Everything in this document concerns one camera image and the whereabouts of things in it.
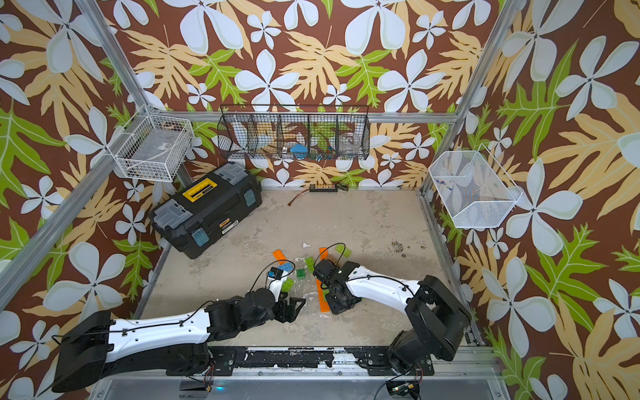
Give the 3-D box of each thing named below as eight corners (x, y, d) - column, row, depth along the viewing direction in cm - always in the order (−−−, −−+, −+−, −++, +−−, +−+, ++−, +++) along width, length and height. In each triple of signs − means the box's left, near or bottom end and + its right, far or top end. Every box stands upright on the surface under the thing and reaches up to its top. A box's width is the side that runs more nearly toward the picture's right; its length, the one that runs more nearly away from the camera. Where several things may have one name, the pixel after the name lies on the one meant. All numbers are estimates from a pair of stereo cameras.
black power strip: (309, 192, 123) (309, 188, 121) (309, 187, 125) (309, 184, 123) (337, 192, 123) (337, 188, 121) (336, 187, 125) (337, 184, 123)
